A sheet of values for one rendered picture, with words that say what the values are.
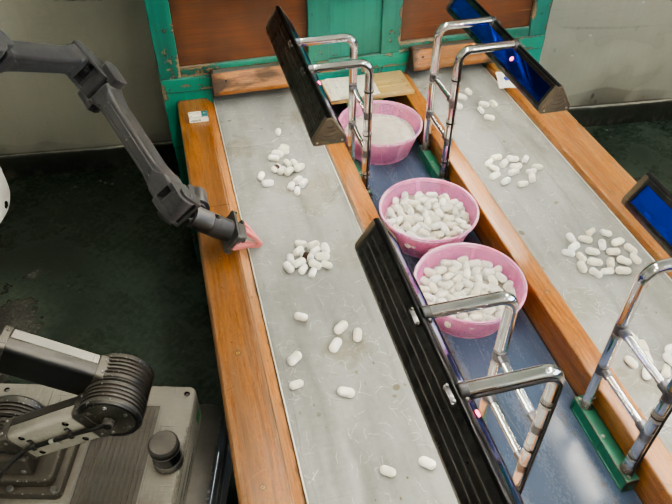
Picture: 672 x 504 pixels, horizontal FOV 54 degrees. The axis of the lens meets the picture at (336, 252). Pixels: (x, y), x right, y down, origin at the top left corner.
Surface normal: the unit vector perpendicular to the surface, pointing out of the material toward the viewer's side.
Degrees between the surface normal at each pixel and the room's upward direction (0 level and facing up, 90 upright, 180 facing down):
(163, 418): 0
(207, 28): 90
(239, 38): 90
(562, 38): 90
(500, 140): 0
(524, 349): 0
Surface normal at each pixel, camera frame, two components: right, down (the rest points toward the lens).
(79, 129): 0.15, 0.67
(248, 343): 0.00, -0.73
